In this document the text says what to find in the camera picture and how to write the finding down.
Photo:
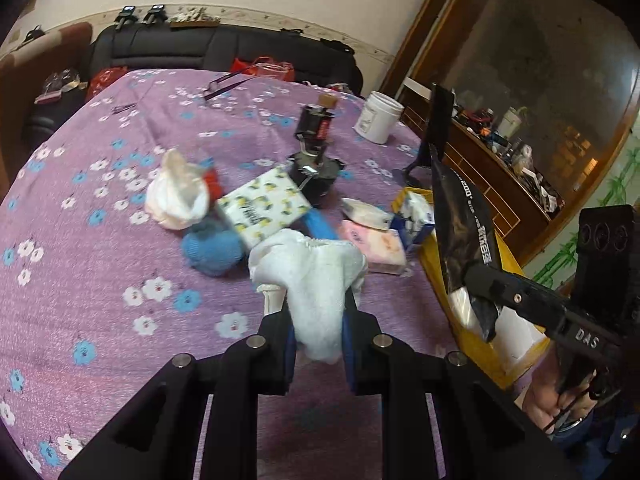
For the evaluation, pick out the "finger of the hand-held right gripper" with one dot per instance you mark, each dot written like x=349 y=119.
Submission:
x=515 y=295

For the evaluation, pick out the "pink tissue pack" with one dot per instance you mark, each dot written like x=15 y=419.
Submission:
x=372 y=247

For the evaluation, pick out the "person's right hand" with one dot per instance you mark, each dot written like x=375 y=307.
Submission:
x=542 y=400

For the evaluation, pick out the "clear plastic bag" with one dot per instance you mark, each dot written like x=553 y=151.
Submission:
x=57 y=87

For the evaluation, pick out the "black phone stand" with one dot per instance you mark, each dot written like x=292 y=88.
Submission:
x=415 y=170

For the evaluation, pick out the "black sofa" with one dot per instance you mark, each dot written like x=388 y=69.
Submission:
x=200 y=45

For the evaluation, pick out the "purple floral tablecloth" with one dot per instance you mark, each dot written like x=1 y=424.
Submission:
x=100 y=285

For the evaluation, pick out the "lemon print tissue pack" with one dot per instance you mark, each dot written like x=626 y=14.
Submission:
x=260 y=205

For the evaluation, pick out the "yellow cardboard box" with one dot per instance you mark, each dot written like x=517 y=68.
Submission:
x=500 y=355

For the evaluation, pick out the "black phone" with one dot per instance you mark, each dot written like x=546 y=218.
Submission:
x=440 y=120

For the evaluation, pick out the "person's blue pants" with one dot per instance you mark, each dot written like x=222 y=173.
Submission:
x=595 y=440

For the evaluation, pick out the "small white tissue pack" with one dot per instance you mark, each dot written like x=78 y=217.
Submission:
x=367 y=212

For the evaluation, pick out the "black red small device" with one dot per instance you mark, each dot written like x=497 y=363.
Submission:
x=314 y=127

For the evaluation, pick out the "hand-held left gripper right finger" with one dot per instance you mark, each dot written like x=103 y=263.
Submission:
x=349 y=360

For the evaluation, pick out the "black clamp device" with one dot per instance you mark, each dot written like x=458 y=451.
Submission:
x=155 y=14
x=126 y=16

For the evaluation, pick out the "wooden glass cabinet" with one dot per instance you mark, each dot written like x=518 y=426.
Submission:
x=550 y=60

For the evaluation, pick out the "black plastic packet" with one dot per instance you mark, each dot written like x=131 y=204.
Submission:
x=460 y=220

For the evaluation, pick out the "clutter on cabinet shelf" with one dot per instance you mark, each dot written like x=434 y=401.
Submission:
x=520 y=160

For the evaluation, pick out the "white towel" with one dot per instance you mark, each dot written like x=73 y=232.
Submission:
x=310 y=280

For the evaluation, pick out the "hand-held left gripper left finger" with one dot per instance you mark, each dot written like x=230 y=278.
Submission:
x=291 y=360

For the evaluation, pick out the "red plastic bag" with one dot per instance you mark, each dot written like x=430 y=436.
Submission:
x=105 y=82
x=265 y=67

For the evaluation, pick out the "cork topped clear cup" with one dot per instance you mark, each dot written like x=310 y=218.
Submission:
x=329 y=101

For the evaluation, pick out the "blue cloth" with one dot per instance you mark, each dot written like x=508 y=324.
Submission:
x=210 y=250

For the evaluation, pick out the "white tissue pack red label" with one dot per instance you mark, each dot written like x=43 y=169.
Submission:
x=175 y=200

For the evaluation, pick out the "brown chair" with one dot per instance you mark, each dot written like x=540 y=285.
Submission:
x=30 y=75

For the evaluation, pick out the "white plastic jar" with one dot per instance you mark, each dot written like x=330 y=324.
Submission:
x=377 y=117

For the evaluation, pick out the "black round device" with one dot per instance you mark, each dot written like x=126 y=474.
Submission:
x=315 y=180

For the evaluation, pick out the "eyeglasses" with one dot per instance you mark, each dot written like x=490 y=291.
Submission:
x=227 y=85

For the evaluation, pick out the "green bamboo wall decoration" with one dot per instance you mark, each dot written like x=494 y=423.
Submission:
x=607 y=185

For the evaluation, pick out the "blue white tissue pack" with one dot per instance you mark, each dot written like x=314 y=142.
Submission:
x=417 y=217

